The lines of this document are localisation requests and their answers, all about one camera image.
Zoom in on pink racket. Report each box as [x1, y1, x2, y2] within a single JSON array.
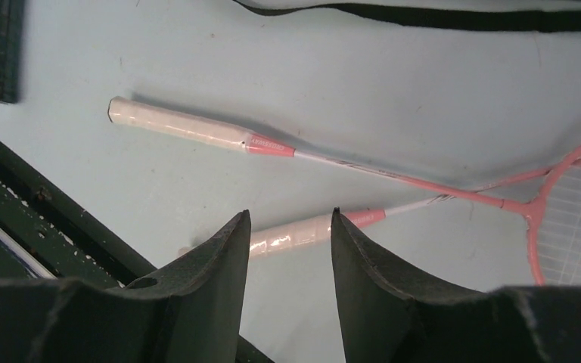
[[250, 154, 581, 265], [107, 97, 581, 285]]

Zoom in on black racket bag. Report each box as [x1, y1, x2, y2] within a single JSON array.
[[0, 0, 26, 104]]

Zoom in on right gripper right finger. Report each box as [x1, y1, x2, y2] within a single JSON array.
[[331, 209, 581, 362]]

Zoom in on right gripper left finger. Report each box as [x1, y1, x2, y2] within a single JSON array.
[[0, 210, 251, 362]]

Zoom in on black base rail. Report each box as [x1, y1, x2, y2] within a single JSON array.
[[0, 142, 267, 362]]

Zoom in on pink sport racket bag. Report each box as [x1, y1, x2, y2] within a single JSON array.
[[237, 1, 581, 33]]

